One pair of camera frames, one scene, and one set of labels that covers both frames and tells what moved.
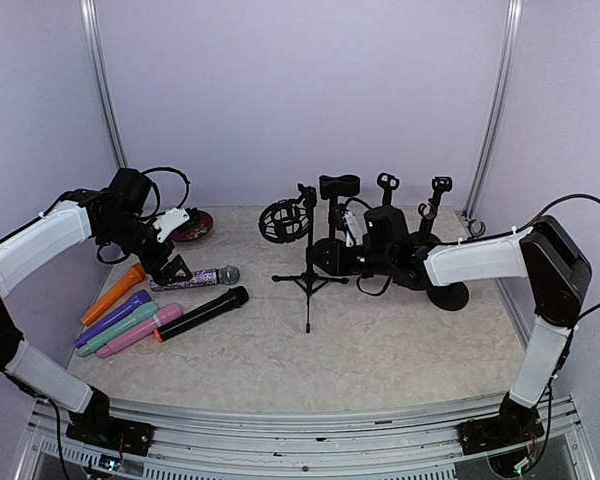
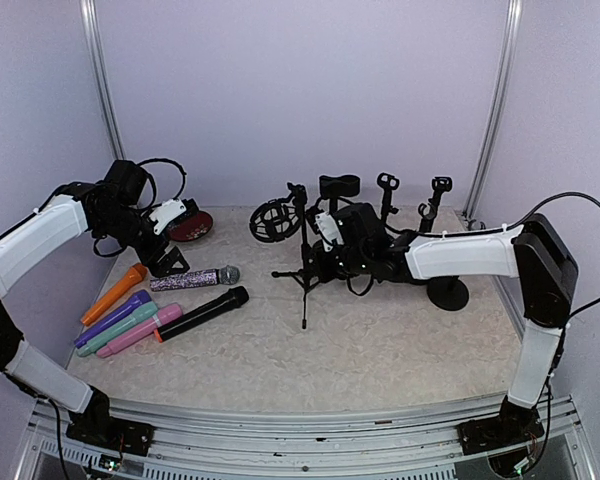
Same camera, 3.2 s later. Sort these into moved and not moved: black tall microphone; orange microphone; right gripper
Moved: right gripper
Not moved: orange microphone; black tall microphone
